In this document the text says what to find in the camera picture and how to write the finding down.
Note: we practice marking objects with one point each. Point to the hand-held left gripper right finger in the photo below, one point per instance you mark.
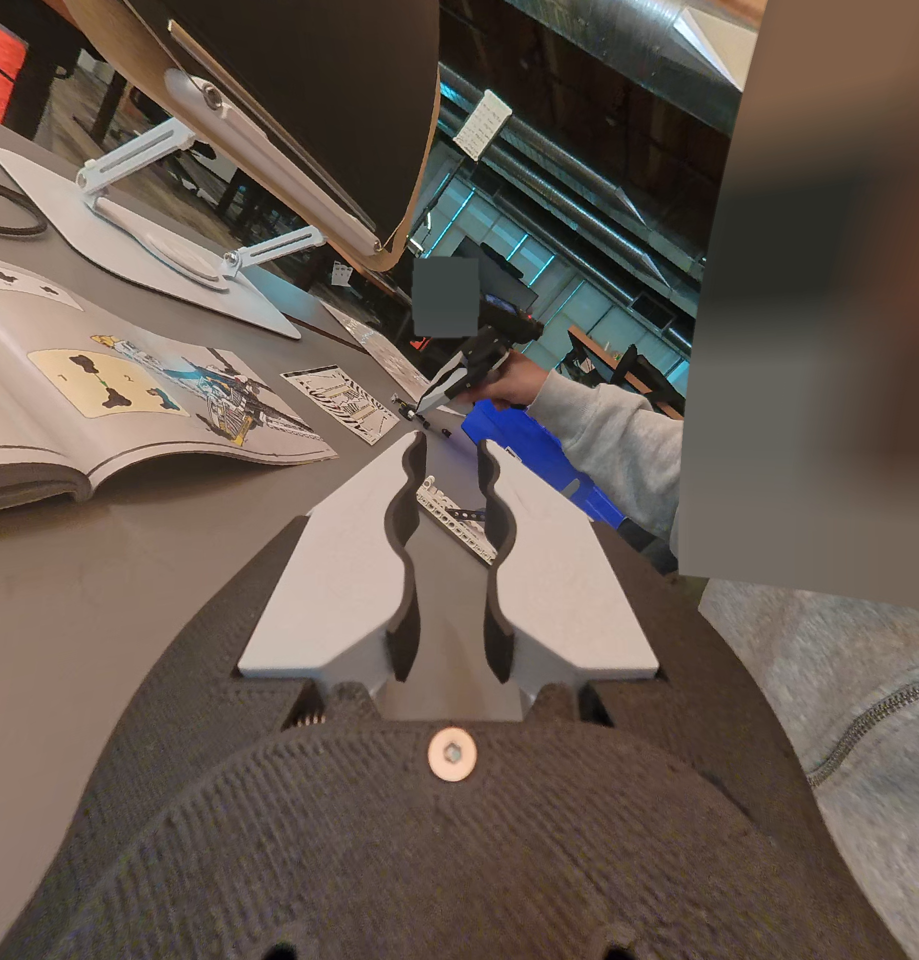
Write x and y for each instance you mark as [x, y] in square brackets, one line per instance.
[572, 592]

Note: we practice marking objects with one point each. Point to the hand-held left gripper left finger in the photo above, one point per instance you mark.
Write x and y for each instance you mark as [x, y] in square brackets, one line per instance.
[332, 592]

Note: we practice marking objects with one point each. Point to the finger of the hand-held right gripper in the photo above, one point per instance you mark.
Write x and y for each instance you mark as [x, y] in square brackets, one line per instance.
[437, 403]
[452, 375]

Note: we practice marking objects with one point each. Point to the pile of small toy bricks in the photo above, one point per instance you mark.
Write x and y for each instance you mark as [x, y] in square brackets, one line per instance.
[422, 412]

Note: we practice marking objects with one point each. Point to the zebra sticker sheet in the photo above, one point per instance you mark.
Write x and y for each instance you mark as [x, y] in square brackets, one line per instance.
[339, 401]

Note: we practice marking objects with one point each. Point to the white toy beam assembly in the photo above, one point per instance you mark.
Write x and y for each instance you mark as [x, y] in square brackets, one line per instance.
[459, 521]

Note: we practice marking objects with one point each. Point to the instruction booklet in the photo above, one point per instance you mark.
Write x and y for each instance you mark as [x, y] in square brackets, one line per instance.
[129, 390]

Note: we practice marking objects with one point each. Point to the person's right forearm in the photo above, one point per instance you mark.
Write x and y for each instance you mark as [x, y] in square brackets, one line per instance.
[617, 450]

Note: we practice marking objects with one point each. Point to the person's right hand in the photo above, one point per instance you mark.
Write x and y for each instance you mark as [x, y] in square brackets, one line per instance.
[516, 382]

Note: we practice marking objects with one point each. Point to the white printed paper sheet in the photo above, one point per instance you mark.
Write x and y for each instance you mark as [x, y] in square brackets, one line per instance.
[369, 341]

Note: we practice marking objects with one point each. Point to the blue storage bin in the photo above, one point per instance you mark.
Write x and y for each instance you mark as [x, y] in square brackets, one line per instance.
[534, 457]

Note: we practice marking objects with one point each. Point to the wooden standing desk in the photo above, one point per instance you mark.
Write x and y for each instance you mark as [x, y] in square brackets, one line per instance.
[624, 367]

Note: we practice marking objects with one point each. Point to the white perforated panel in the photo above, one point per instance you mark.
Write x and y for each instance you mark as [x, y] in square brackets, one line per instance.
[482, 124]

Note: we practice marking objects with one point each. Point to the laptop on stand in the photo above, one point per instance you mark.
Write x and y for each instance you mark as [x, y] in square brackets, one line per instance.
[317, 97]

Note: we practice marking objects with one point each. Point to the silver monitor stand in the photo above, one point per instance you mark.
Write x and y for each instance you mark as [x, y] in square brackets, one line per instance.
[159, 247]

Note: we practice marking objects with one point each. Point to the silver ventilation duct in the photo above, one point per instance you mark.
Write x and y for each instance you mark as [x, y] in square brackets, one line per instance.
[579, 172]

